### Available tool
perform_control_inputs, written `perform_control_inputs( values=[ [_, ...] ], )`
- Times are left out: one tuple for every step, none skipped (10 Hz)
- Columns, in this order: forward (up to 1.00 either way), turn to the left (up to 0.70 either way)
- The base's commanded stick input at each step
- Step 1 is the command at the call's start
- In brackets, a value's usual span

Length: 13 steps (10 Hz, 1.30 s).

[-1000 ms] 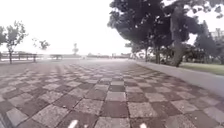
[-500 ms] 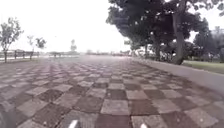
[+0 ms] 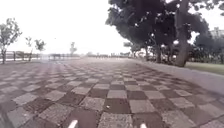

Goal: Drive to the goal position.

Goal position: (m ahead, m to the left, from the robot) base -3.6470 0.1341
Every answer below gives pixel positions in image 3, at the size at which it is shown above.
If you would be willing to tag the checkered brick pavement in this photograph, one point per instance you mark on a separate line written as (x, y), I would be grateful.
(110, 83)

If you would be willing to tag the robot's own part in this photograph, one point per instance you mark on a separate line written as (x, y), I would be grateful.
(72, 124)
(143, 126)

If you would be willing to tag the pale building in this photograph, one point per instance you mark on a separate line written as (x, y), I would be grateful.
(217, 32)

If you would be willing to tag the pale grey kerb strip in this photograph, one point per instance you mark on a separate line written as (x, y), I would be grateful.
(196, 76)

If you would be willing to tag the row of small trees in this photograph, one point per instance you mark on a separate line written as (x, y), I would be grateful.
(7, 33)

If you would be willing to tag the grass lawn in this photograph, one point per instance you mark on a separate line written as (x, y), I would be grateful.
(208, 68)

